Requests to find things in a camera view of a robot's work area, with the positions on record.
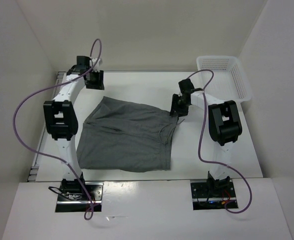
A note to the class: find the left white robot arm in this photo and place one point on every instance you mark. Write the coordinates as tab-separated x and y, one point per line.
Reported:
61	121

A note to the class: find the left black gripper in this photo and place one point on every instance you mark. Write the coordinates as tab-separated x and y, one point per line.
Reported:
99	85

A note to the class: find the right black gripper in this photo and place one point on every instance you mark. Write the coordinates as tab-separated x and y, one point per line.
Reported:
175	107

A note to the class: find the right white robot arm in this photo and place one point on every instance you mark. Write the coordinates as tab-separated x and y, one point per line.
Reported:
221	119

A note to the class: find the grey shorts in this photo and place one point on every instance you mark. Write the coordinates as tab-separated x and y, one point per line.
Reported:
127	136

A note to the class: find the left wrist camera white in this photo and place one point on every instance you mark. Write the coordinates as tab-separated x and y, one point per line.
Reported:
95	62

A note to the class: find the white plastic basket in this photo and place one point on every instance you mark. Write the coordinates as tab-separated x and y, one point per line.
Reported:
230	81

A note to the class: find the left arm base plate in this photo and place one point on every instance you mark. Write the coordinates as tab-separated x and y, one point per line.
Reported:
74	201

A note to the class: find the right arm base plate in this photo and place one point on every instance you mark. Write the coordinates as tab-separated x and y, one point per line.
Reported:
205	199

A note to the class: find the aluminium table frame rail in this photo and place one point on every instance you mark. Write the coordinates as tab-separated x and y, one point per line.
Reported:
34	169

